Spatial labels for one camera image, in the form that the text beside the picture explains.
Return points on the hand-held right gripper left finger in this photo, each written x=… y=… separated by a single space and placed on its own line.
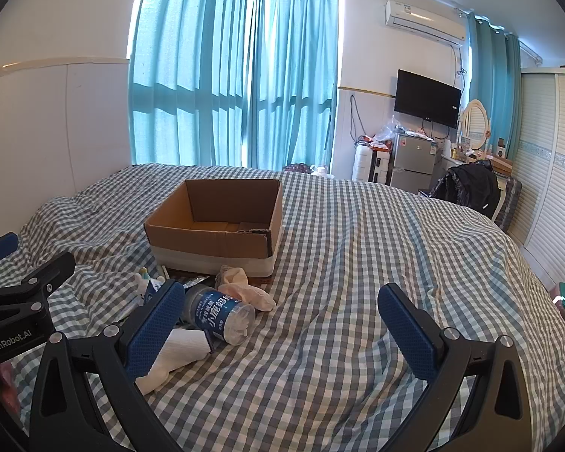
x=153 y=334

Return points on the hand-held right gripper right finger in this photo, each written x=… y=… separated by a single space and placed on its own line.
x=412 y=334

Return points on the white cloth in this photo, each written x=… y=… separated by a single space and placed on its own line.
x=179 y=348

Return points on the small white bottle green cap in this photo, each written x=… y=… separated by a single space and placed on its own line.
x=146 y=287

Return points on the silver blister pack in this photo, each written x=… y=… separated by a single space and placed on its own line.
x=190 y=282

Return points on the blue white packet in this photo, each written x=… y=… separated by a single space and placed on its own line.
x=216 y=313

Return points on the beige sock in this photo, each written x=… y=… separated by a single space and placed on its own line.
x=249 y=294

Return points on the brown cardboard box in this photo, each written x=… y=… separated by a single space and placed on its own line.
x=207 y=245

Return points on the grey checked blanket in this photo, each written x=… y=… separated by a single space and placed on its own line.
x=358 y=254

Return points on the black jacket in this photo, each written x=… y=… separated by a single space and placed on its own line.
x=471 y=188

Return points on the checked fabric case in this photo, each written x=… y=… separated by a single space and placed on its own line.
x=511 y=202

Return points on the silver fridge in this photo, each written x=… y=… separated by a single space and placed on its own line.
x=412 y=162

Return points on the white and orange appliance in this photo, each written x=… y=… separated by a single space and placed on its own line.
x=381 y=165

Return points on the white cylinder tank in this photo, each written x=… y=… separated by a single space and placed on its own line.
x=361 y=162

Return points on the small brown carton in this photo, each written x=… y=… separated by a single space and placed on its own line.
x=501 y=165

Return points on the floral bag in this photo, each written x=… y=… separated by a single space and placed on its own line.
x=297 y=168

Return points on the clear plastic bag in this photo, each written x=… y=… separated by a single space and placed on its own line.
x=388 y=132

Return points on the white louvred wardrobe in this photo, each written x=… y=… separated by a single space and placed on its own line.
x=551 y=174

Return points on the oval white vanity mirror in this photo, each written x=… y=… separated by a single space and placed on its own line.
x=476 y=125

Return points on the wide teal curtain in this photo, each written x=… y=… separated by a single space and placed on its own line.
x=188 y=80

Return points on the narrow teal curtain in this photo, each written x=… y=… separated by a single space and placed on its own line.
x=492 y=66

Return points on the white air conditioner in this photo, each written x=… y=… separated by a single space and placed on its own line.
x=423 y=19

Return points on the black wall television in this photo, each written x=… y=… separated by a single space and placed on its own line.
x=426 y=99

